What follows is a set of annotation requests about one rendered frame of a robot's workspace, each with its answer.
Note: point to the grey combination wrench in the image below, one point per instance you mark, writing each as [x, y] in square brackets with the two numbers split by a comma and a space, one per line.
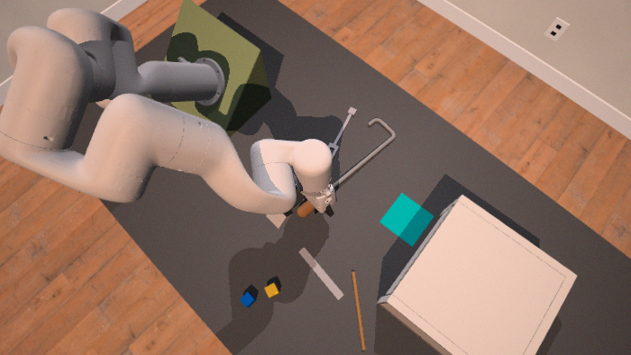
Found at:
[351, 113]

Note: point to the blue cube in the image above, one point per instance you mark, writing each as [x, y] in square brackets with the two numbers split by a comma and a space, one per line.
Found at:
[248, 299]

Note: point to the teal square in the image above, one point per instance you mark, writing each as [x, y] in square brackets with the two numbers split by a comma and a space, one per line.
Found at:
[406, 219]

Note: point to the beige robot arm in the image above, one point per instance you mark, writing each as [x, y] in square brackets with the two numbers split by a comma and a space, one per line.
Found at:
[49, 92]

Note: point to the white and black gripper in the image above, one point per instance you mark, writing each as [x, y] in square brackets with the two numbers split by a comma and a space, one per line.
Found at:
[322, 203]

